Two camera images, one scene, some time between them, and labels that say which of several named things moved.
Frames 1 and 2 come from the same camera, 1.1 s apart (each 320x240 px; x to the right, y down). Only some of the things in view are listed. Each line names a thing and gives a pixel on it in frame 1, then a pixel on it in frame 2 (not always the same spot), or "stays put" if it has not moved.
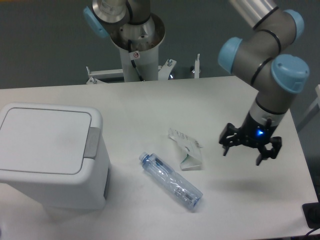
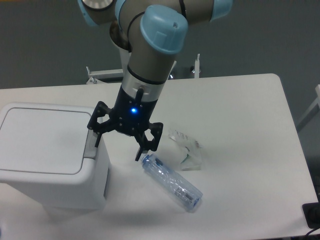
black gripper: (254, 132) → (130, 115)
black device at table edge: (311, 211) stays put
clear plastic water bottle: (186, 192) stays put
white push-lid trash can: (56, 155) stays put
